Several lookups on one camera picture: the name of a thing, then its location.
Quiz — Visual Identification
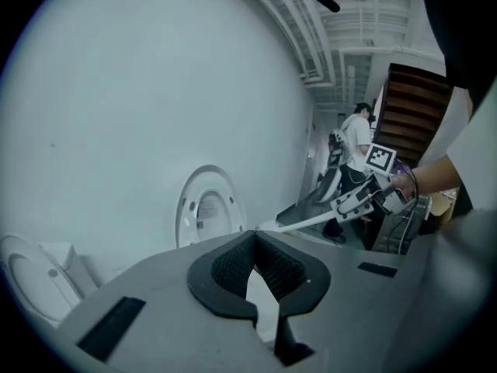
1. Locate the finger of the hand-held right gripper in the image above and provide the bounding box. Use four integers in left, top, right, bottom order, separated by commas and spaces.
329, 197, 376, 224
336, 186, 370, 206

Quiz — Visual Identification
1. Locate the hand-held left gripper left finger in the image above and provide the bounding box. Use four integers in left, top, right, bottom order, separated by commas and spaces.
186, 229, 260, 328

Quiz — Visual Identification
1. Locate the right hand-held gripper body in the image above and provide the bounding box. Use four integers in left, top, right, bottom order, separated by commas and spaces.
363, 142, 414, 216

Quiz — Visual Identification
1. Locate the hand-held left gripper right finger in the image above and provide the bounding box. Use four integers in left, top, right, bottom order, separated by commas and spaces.
254, 229, 332, 368

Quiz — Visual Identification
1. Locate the white toilet brush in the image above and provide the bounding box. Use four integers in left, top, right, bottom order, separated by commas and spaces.
255, 211, 339, 235

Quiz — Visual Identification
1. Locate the white toilet with black strip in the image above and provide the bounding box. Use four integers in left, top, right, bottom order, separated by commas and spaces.
174, 164, 280, 343

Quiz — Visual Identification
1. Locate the person's right forearm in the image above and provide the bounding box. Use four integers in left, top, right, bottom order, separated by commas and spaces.
403, 152, 473, 198

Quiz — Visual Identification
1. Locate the plain white toilet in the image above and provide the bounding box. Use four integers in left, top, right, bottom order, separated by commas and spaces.
0, 234, 99, 329

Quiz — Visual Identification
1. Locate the person's right hand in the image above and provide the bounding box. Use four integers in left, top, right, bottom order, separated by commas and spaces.
391, 172, 417, 201

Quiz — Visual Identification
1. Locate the white rounded object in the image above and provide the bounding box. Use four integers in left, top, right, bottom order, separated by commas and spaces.
315, 167, 343, 206

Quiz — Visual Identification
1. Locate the brown wooden staircase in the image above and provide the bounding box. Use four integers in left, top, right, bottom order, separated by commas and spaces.
374, 62, 456, 167

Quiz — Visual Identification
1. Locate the black shirt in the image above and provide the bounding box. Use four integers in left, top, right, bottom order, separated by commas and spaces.
417, 0, 497, 112

